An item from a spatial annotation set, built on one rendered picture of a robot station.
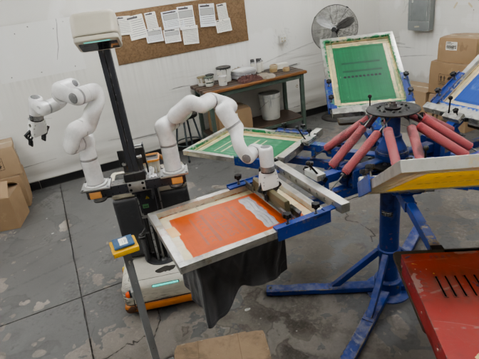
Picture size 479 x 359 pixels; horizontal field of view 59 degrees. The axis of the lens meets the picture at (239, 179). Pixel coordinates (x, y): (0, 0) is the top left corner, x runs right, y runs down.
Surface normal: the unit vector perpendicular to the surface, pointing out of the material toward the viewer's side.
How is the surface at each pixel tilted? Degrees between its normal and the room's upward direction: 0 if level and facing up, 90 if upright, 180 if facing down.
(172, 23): 87
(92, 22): 64
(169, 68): 90
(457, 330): 0
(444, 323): 0
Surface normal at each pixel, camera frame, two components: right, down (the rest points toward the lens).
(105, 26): 0.11, -0.04
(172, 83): 0.42, 0.33
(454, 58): -0.84, 0.34
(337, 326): -0.12, -0.90
